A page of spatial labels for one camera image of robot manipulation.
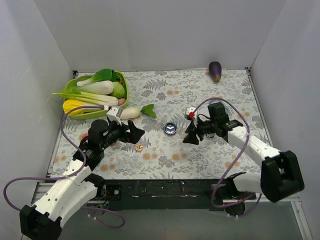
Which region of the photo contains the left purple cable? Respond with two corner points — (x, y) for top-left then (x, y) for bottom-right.
(2, 105), (126, 230)

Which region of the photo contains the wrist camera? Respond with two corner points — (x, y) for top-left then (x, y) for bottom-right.
(106, 105), (123, 126)
(184, 107), (198, 128)

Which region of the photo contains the yellow toy napa cabbage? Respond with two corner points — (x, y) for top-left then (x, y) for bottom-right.
(62, 99), (102, 116)

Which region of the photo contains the small silver pill bottle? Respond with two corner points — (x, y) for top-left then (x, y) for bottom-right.
(206, 133), (216, 139)

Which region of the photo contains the blue rectangular pill box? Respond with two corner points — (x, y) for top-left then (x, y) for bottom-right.
(224, 104), (232, 114)

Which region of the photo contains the green toy celery stalk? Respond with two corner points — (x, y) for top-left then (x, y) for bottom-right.
(52, 89), (121, 106)

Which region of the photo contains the blue round pill container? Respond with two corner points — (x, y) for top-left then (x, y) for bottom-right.
(163, 122), (178, 136)

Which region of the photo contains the purple toy eggplant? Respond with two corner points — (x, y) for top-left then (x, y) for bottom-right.
(208, 61), (222, 83)

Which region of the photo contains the floral table mat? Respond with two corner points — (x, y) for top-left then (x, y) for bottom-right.
(48, 69), (281, 181)

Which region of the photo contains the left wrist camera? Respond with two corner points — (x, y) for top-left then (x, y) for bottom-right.
(106, 105), (123, 126)

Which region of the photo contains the white toy radish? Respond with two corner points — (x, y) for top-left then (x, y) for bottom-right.
(120, 104), (157, 120)

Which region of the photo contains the white toy bok choy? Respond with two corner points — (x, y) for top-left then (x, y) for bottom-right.
(69, 68), (117, 95)

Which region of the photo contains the pink rectangular pill box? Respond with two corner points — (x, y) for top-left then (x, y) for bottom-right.
(78, 132), (88, 141)

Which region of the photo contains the green vegetable basket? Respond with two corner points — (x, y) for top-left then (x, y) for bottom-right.
(59, 69), (129, 120)

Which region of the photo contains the orange bottle cap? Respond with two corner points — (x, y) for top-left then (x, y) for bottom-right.
(135, 144), (143, 152)

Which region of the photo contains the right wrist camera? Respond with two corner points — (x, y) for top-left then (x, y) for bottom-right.
(184, 107), (198, 128)

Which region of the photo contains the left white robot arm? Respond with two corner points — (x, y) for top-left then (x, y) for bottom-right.
(19, 119), (145, 240)

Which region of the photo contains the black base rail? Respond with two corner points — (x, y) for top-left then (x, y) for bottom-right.
(32, 178), (301, 212)

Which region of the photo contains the green toy cabbage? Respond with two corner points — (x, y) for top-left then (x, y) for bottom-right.
(109, 82), (125, 99)

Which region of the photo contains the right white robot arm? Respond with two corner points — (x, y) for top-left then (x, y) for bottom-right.
(183, 102), (305, 203)

